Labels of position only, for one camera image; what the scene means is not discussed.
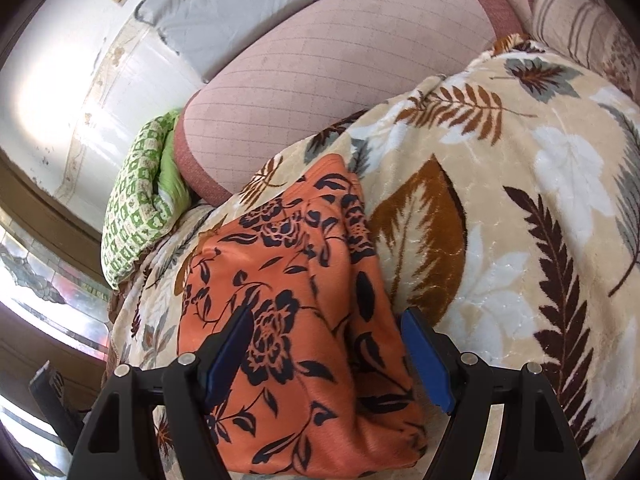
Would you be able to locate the brown wooden window frame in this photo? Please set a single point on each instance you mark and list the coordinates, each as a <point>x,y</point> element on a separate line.
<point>40,200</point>

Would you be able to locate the stained glass window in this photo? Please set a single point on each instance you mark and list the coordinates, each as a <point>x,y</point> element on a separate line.
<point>30,260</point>

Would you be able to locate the pink quilted sofa cushion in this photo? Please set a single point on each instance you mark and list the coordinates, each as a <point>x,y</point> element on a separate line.
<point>325,75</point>

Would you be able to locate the beige striped leaf pillow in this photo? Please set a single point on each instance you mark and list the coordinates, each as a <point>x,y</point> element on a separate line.
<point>575,20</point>

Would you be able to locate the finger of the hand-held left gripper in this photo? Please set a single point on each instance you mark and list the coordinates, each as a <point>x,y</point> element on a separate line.
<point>55,395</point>

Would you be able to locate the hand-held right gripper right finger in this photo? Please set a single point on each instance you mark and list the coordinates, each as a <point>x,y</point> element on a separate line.
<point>427,360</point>

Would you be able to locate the grey pillow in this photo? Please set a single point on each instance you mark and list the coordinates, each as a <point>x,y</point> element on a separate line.
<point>225,5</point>

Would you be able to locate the orange floral garment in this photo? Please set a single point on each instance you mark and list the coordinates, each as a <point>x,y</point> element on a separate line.
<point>310,280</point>

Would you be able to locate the green checkered pillow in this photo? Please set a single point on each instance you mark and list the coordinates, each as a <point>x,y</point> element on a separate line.
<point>135,200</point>

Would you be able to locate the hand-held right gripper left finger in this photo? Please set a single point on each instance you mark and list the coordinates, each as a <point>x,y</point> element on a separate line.
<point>227,355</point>

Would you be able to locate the leaf print fleece blanket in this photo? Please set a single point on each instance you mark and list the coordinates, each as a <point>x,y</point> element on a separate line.
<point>500,170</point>

